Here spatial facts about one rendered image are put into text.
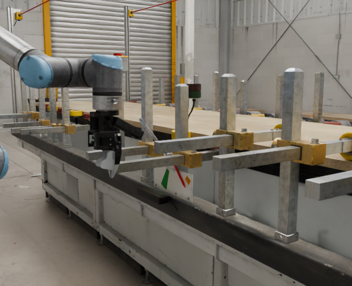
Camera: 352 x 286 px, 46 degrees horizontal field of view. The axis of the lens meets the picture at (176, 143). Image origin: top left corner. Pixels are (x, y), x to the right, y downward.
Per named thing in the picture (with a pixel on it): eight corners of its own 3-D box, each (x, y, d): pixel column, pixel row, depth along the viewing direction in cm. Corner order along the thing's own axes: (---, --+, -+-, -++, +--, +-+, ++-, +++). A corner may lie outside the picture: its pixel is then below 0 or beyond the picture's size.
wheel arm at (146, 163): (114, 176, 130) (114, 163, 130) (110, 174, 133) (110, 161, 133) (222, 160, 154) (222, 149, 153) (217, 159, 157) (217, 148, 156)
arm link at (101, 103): (114, 95, 133) (128, 96, 125) (114, 110, 134) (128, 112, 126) (88, 95, 129) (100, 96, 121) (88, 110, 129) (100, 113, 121)
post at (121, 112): (117, 171, 192) (115, 71, 185) (113, 169, 196) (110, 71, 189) (126, 169, 194) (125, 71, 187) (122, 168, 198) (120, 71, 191)
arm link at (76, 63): (47, 57, 128) (78, 56, 122) (74, 58, 138) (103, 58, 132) (49, 87, 130) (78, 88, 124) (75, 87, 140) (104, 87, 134)
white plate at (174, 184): (191, 203, 143) (191, 175, 141) (153, 186, 164) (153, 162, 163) (192, 203, 143) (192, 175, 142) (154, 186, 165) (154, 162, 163)
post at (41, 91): (42, 142, 295) (38, 74, 288) (40, 142, 298) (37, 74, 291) (47, 142, 297) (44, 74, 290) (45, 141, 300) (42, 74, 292)
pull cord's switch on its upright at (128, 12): (130, 120, 416) (128, 4, 399) (124, 118, 428) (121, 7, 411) (137, 119, 420) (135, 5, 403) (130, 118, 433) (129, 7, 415)
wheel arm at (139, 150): (88, 163, 152) (88, 151, 151) (85, 161, 155) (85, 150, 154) (187, 151, 175) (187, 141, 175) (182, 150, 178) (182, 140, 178)
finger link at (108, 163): (97, 179, 129) (97, 150, 128) (115, 177, 132) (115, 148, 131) (101, 181, 127) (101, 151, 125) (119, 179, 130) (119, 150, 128)
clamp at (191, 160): (190, 168, 142) (190, 154, 141) (168, 162, 153) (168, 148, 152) (203, 166, 145) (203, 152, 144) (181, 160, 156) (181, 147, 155)
